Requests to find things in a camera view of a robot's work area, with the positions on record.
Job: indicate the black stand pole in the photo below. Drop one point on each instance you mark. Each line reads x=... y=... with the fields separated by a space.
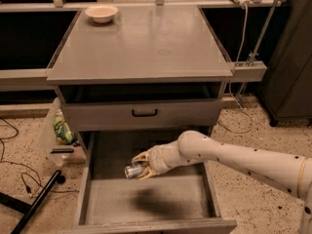
x=37 y=202

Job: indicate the silver redbull can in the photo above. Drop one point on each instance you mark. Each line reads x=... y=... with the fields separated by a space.
x=133 y=171

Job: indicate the black drawer handle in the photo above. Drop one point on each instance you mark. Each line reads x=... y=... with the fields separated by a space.
x=144 y=113

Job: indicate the closed grey upper drawer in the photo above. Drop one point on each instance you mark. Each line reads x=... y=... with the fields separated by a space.
x=118 y=116

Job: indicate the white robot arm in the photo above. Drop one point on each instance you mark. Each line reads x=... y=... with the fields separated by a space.
x=289 y=173

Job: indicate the open grey lower drawer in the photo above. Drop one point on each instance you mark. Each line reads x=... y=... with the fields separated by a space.
x=183 y=201

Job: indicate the dark grey side cabinet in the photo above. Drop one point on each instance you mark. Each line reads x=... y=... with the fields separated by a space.
x=286 y=89

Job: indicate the grey drawer cabinet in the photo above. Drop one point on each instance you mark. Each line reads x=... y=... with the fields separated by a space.
x=147 y=54

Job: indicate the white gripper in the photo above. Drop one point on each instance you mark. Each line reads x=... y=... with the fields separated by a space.
x=157 y=162

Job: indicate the clear plastic storage bin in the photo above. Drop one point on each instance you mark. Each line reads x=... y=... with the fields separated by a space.
x=47 y=144

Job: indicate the green snack bag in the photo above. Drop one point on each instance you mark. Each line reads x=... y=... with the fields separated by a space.
x=63 y=133

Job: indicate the white bowl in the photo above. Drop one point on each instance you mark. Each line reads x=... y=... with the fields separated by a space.
x=101 y=14

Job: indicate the grey horizontal rail beam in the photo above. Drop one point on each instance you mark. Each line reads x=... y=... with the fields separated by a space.
x=17 y=80

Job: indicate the grey metal diagonal rod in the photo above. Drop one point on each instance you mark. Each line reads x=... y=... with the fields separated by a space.
x=250 y=61

